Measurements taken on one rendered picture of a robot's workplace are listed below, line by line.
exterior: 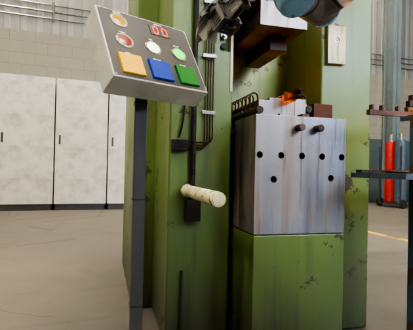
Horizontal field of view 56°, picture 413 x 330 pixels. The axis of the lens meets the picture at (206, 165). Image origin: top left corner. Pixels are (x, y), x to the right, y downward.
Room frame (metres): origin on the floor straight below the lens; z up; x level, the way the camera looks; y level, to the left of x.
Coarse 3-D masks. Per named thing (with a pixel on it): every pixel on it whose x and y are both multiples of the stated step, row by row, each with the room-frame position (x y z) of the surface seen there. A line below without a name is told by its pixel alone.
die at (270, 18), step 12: (252, 12) 1.57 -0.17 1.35; (264, 12) 1.49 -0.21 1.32; (276, 12) 1.51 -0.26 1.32; (252, 24) 1.57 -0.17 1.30; (264, 24) 1.49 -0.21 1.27; (276, 24) 1.51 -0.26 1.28; (288, 24) 1.52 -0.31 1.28; (300, 24) 1.53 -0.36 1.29; (240, 36) 1.71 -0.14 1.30; (252, 36) 1.63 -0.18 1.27; (264, 36) 1.62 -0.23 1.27; (288, 36) 1.62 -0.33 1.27; (240, 48) 1.80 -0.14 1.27; (252, 48) 1.79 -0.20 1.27
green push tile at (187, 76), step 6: (174, 66) 1.24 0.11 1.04; (180, 66) 1.25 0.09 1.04; (180, 72) 1.24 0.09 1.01; (186, 72) 1.25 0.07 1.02; (192, 72) 1.27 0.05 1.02; (180, 78) 1.22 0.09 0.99; (186, 78) 1.24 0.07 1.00; (192, 78) 1.26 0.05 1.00; (186, 84) 1.23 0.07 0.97; (192, 84) 1.24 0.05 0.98; (198, 84) 1.26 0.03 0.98
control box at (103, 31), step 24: (96, 24) 1.15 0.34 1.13; (144, 24) 1.27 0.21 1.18; (96, 48) 1.15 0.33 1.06; (120, 48) 1.13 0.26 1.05; (144, 48) 1.20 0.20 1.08; (168, 48) 1.28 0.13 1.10; (120, 72) 1.08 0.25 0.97; (144, 96) 1.19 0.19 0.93; (168, 96) 1.23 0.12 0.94; (192, 96) 1.27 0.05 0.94
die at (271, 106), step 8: (248, 104) 1.59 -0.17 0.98; (256, 104) 1.51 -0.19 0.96; (264, 104) 1.50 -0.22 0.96; (272, 104) 1.50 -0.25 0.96; (280, 104) 1.51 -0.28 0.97; (288, 104) 1.52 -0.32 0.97; (296, 104) 1.53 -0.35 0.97; (304, 104) 1.54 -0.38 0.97; (240, 112) 1.69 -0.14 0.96; (264, 112) 1.50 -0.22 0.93; (272, 112) 1.50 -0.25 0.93; (280, 112) 1.51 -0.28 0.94; (288, 112) 1.52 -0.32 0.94; (296, 112) 1.53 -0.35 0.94; (304, 112) 1.54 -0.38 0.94
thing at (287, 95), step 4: (296, 88) 1.43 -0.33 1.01; (300, 88) 1.42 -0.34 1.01; (304, 88) 1.42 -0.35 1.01; (284, 92) 1.51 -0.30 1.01; (288, 92) 1.49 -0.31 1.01; (292, 92) 1.47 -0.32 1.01; (296, 92) 1.45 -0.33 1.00; (300, 92) 1.42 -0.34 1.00; (280, 96) 1.56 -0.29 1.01; (284, 96) 1.51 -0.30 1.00; (288, 96) 1.50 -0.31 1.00; (292, 96) 1.46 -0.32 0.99; (296, 96) 1.43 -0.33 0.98; (300, 96) 1.43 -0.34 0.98; (304, 96) 1.43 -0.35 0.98; (284, 100) 1.51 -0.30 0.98; (288, 100) 1.50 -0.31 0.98; (292, 100) 1.51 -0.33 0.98
